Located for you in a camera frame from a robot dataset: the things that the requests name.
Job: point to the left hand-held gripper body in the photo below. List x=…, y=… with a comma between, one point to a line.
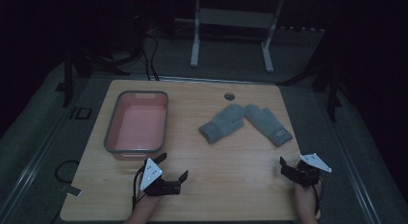
x=150, y=174

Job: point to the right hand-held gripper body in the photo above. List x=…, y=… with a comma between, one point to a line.
x=304, y=176

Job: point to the person's right hand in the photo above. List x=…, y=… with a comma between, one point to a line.
x=304, y=198

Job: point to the person's left hand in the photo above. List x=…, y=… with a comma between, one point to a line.
x=146, y=204

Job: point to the pink basin with grey rim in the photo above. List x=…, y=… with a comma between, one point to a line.
x=138, y=128

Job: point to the grey mitten with label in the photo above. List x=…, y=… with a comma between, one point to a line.
x=266, y=123

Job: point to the plain grey mitten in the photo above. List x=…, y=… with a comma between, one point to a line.
x=223, y=123

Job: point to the grey tape piece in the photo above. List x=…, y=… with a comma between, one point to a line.
x=72, y=190

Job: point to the black tripod stand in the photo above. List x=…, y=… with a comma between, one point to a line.
x=68, y=83
x=332, y=89

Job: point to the white metal stand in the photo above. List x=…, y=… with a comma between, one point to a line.
x=235, y=18

